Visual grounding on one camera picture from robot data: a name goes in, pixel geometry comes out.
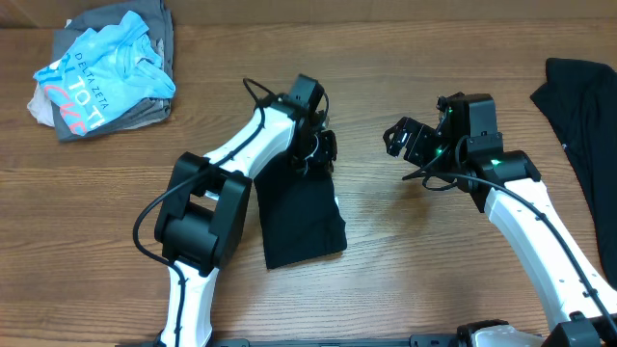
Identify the black t-shirt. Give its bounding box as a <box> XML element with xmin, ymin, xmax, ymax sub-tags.
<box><xmin>255</xmin><ymin>152</ymin><xmax>347</xmax><ymax>270</ymax></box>

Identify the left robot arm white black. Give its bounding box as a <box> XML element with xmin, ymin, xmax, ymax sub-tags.
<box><xmin>154</xmin><ymin>92</ymin><xmax>346</xmax><ymax>346</ymax></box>

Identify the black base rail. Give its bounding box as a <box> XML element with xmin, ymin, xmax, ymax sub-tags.
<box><xmin>115</xmin><ymin>332</ymin><xmax>546</xmax><ymax>347</ymax></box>

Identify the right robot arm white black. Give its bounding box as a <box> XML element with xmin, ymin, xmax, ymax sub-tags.
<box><xmin>383</xmin><ymin>116</ymin><xmax>616</xmax><ymax>346</ymax></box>

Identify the grey folded garment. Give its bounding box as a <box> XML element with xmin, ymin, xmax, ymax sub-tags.
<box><xmin>52</xmin><ymin>0</ymin><xmax>174</xmax><ymax>139</ymax></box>

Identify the light blue printed t-shirt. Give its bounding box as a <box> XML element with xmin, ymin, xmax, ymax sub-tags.
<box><xmin>33</xmin><ymin>11</ymin><xmax>175</xmax><ymax>140</ymax></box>

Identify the white folded garment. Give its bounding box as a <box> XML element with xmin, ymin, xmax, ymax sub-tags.
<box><xmin>27</xmin><ymin>18</ymin><xmax>74</xmax><ymax>127</ymax></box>

